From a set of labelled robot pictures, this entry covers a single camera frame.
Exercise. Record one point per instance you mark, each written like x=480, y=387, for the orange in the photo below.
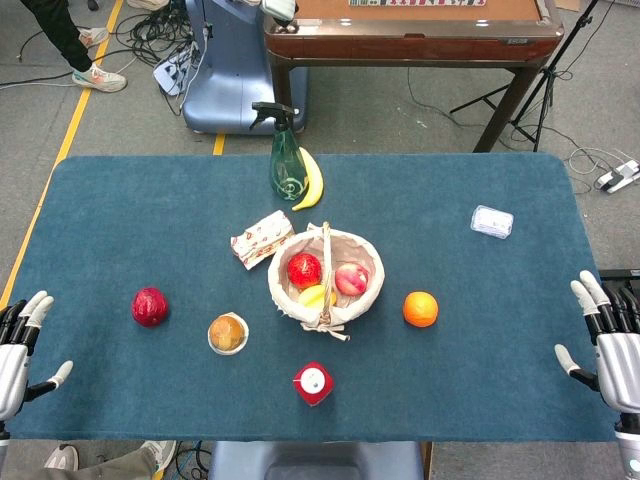
x=420, y=309

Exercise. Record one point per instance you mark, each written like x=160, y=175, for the pink peach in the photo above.
x=352, y=279

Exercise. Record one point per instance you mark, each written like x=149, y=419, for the bread bun in paper cup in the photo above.
x=228, y=333

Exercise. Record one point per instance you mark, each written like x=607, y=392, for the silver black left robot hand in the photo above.
x=12, y=367

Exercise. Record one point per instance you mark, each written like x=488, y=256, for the black tripod stand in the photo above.
x=545, y=85

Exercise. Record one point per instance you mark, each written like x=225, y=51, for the grey blue robot torso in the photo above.
x=315, y=462

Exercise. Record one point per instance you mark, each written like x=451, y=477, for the brown mahjong table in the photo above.
x=410, y=45

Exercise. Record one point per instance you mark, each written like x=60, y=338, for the row of face-up mahjong tiles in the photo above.
x=417, y=2

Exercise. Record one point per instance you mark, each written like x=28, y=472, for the wicker basket with cloth liner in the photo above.
x=372, y=260

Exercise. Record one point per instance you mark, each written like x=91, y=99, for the person in black trousers standing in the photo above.
x=65, y=35

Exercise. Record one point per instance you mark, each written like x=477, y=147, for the clear plastic box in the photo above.
x=492, y=221

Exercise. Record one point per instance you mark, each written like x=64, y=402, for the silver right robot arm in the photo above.
x=630, y=450

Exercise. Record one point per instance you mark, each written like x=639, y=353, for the blue felt tablecloth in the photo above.
x=150, y=230

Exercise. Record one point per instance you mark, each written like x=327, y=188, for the yellow banana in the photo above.
x=314, y=185

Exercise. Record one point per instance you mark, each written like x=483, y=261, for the green transparent spray bottle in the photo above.
x=286, y=165

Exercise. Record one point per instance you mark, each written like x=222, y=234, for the yellow fruit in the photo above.
x=312, y=297

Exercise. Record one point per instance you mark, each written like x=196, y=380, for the bright red shiny fruit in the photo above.
x=304, y=270

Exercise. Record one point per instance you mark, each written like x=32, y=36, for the red juice bottle white cap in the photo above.
x=313, y=384

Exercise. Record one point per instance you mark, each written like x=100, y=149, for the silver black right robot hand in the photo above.
x=620, y=367

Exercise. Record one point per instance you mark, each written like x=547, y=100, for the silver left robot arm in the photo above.
x=3, y=442

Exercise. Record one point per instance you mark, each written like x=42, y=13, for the white foot pedal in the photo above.
x=617, y=176

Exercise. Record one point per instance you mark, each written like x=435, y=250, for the person in grey trousers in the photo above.
x=100, y=462

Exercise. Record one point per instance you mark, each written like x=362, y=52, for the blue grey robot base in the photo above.
x=235, y=75

